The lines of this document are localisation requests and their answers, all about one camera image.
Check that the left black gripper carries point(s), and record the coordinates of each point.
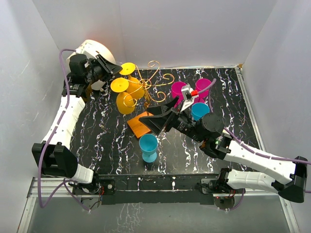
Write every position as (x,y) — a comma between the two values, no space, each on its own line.
(109,69)

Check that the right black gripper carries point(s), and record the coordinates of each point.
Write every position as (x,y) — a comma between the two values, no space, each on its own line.
(163,117)

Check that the blue wine glass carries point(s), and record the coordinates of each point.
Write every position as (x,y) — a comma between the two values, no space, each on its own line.
(148,144)
(198,110)

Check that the yellow wine glass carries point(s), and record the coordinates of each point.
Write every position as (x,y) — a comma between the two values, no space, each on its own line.
(124,101)
(134,89)

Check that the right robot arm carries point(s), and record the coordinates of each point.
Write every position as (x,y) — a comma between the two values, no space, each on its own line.
(283,176)

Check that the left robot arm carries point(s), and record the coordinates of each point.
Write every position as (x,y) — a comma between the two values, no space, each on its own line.
(53,156)

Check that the left magenta wine glass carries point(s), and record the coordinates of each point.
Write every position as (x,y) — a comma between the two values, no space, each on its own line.
(176,91)

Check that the magenta wine glass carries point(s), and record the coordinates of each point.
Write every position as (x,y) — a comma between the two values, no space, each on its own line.
(201,84)
(176,91)

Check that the right magenta wine glass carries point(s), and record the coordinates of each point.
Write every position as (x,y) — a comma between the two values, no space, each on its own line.
(201,84)

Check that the white cylindrical container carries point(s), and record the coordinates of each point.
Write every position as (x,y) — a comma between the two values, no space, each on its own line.
(98,48)

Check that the gold wire wine glass rack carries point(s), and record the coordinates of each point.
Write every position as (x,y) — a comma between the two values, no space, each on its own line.
(138,128)

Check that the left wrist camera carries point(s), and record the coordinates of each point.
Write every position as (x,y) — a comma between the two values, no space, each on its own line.
(86,49)

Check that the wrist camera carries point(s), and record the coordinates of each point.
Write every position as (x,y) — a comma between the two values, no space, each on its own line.
(189,95)
(86,49)

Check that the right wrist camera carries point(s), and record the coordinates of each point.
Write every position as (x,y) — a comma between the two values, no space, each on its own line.
(189,95)

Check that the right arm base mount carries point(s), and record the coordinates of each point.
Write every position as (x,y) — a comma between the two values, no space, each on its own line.
(215,187)

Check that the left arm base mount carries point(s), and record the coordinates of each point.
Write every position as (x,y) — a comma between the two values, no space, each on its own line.
(98,186)

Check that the aluminium table frame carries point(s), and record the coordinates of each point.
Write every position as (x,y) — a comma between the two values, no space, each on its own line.
(184,190)

